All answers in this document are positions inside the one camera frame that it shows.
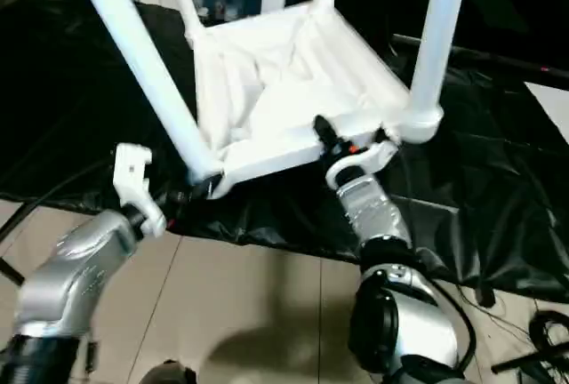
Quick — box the black stand leg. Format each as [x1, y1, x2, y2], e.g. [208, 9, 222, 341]
[0, 199, 44, 287]

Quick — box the black mat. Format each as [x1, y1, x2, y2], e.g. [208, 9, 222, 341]
[0, 0, 569, 305]

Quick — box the black robot foot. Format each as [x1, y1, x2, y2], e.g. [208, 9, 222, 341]
[141, 358, 199, 384]

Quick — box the white flat board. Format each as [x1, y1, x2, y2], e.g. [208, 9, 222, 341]
[524, 81, 569, 139]

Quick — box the black cable bundle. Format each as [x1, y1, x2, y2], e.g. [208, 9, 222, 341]
[528, 308, 569, 372]

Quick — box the long black bar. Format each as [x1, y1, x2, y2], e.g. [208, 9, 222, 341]
[390, 33, 569, 87]

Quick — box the black tripod leg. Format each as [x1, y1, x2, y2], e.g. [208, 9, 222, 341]
[491, 348, 569, 374]

